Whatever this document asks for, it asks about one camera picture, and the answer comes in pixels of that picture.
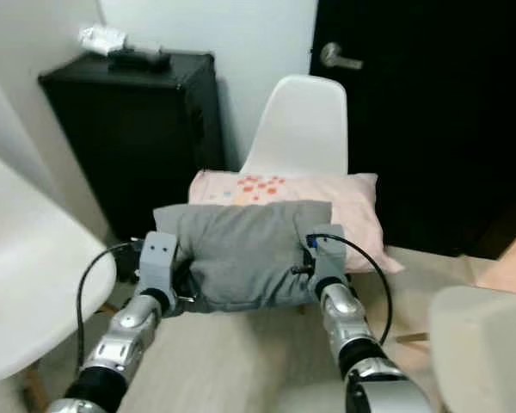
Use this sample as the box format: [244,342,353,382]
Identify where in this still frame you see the grey pillow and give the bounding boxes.
[153,200,333,312]

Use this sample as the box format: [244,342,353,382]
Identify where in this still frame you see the pink patterned pillow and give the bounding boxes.
[187,170,405,274]

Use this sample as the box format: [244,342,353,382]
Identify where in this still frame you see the white plastic shell chair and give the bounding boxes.
[0,146,119,413]
[430,286,516,413]
[238,75,349,177]

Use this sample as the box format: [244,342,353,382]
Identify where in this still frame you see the black cabinet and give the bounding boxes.
[37,50,226,242]

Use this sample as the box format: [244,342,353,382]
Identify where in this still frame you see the black door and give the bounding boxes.
[310,0,516,259]

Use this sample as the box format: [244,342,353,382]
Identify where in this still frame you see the flat black item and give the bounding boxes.
[107,47,171,74]

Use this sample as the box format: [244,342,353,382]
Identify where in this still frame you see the white crumpled bundle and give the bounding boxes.
[79,24,128,54]

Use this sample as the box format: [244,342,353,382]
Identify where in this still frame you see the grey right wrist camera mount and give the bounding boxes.
[311,225,347,280]

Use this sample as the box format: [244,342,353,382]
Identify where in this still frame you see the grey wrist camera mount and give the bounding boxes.
[311,225,347,280]
[139,231,180,293]

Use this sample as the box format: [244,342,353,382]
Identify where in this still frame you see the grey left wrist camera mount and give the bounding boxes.
[139,231,180,293]

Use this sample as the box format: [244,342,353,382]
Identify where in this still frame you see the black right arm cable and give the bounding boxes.
[305,232,395,345]

